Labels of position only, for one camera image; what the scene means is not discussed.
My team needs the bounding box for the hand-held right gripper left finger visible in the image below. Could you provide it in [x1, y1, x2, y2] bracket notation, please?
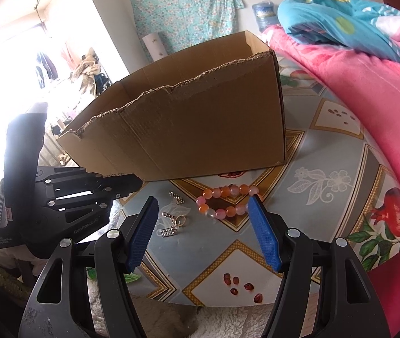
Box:
[18, 195, 159, 338]

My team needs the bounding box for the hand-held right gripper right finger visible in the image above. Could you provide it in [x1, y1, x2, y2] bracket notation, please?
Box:
[247, 194, 392, 338]

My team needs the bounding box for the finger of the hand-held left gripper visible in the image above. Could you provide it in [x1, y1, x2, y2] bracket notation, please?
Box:
[45, 182, 141, 216]
[37, 167, 143, 192]

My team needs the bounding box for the pink orange bead bracelet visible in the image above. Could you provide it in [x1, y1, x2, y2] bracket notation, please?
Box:
[196, 183, 260, 221]

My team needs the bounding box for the cardboard box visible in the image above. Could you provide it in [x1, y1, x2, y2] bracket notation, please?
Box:
[56, 30, 287, 184]

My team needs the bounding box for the fruit print tablecloth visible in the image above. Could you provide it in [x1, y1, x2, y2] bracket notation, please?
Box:
[108, 54, 400, 307]

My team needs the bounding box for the dark hanging garment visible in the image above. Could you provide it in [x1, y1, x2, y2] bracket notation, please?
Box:
[36, 51, 58, 88]

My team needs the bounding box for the beige cloth heap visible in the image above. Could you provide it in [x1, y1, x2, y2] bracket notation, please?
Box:
[71, 47, 103, 95]

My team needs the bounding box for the pink hanging garment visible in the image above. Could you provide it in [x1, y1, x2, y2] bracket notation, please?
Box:
[61, 40, 78, 68]

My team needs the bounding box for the hanging hook rack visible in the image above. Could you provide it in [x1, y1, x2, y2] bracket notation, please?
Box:
[34, 0, 53, 39]

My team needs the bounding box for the pink blanket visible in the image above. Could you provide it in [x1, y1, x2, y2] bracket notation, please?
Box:
[261, 17, 400, 337]

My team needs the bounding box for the blue water jug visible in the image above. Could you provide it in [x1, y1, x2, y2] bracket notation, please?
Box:
[252, 0, 279, 32]

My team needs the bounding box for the blue patterned quilt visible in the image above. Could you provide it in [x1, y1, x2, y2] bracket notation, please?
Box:
[277, 0, 400, 74]

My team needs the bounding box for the gold chain with charm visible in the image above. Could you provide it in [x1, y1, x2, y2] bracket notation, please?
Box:
[160, 212, 190, 239]

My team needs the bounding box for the floral wall cloth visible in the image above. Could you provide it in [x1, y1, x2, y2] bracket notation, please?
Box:
[129, 0, 246, 55]

